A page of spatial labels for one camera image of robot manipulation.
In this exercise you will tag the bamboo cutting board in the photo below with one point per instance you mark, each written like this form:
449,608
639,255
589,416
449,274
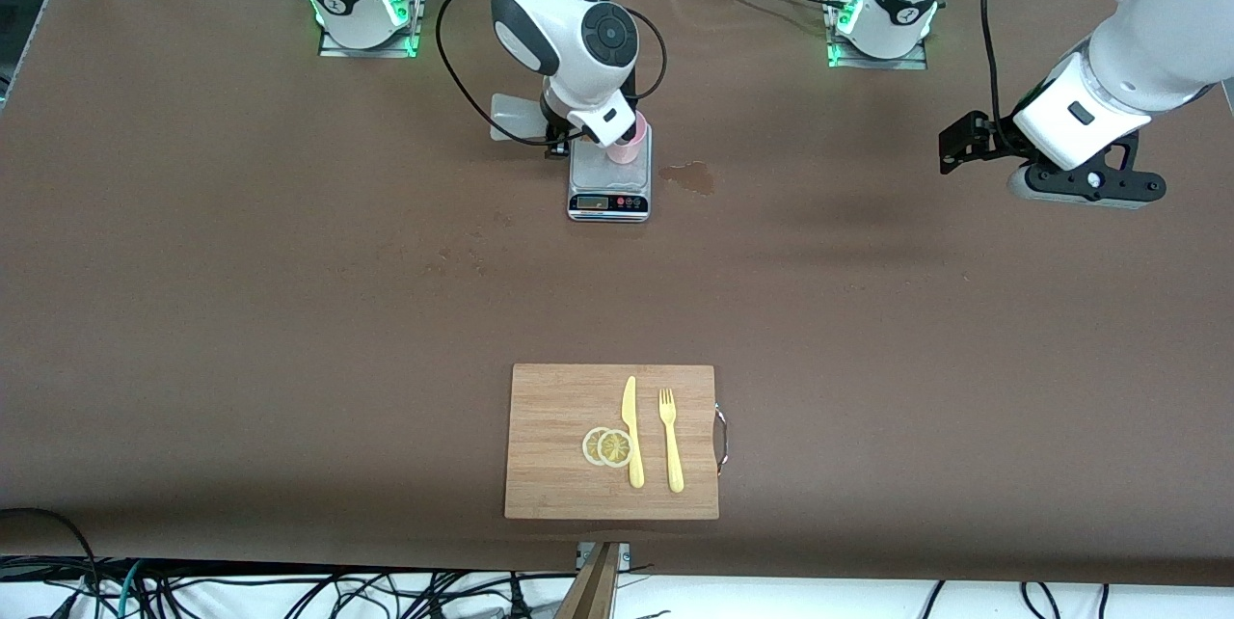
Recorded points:
549,436

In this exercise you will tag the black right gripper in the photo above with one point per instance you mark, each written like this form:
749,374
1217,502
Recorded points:
557,131

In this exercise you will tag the yellow plastic knife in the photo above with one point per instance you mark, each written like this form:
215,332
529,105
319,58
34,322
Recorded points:
632,436

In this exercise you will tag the yellow plastic fork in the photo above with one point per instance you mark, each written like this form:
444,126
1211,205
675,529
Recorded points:
673,450

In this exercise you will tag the translucent sauce bottle orange cap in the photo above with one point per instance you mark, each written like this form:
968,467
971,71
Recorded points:
516,118

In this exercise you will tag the small metal bracket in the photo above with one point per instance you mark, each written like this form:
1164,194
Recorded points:
624,556

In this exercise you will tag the silver digital kitchen scale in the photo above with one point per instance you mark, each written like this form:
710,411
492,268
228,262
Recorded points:
598,185

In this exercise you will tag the brown table cover sheet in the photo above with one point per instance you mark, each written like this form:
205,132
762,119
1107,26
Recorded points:
289,426

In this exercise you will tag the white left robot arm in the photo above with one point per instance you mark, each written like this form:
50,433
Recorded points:
1157,40

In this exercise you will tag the wooden beam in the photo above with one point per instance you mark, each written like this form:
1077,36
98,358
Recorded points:
593,590

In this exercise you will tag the yellow lemon slice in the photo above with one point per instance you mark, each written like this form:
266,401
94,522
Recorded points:
614,448
589,446

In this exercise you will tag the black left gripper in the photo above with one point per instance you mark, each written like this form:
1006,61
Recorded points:
997,139

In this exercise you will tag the brown liquid spill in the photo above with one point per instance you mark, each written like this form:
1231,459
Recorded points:
692,177

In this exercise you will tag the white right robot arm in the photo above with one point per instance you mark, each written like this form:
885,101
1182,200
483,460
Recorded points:
569,50

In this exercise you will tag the pink plastic cup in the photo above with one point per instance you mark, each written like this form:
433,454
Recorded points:
631,151

